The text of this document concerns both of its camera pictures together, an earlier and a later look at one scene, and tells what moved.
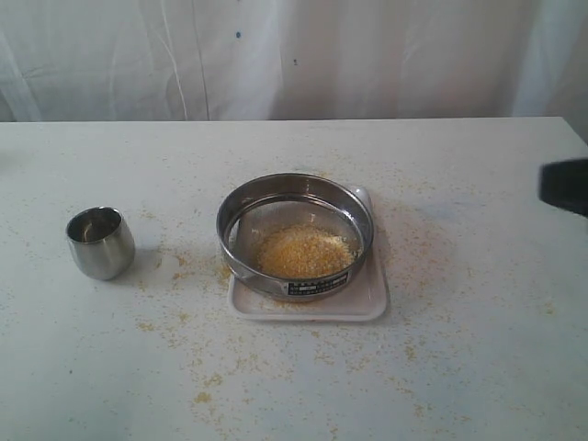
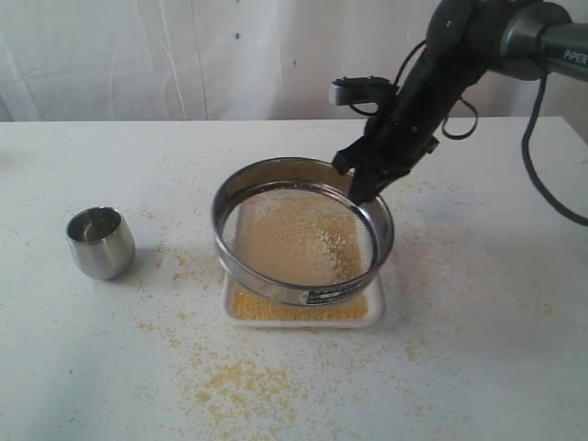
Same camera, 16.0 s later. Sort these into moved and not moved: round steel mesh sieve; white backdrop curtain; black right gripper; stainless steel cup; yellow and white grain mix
Moved: yellow and white grain mix; black right gripper; round steel mesh sieve
Not moved: stainless steel cup; white backdrop curtain
